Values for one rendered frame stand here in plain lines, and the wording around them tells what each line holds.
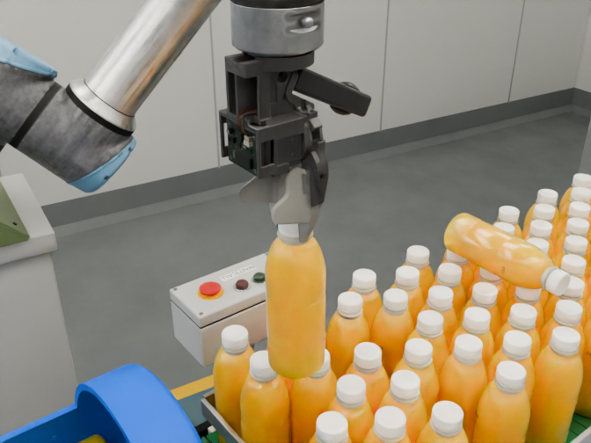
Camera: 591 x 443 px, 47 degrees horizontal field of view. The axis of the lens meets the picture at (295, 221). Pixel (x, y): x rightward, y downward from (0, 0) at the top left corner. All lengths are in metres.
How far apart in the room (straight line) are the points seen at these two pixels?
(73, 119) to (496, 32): 3.90
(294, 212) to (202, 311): 0.40
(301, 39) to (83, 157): 0.77
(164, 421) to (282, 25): 0.40
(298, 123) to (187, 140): 3.12
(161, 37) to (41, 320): 0.61
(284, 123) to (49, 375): 1.01
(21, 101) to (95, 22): 2.16
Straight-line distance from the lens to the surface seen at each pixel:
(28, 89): 1.34
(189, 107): 3.73
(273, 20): 0.63
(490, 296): 1.12
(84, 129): 1.32
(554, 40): 5.38
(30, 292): 1.42
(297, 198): 0.71
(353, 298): 1.08
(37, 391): 1.56
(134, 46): 1.30
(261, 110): 0.66
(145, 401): 0.73
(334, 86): 0.71
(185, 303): 1.10
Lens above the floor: 1.73
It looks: 29 degrees down
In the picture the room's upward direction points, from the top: straight up
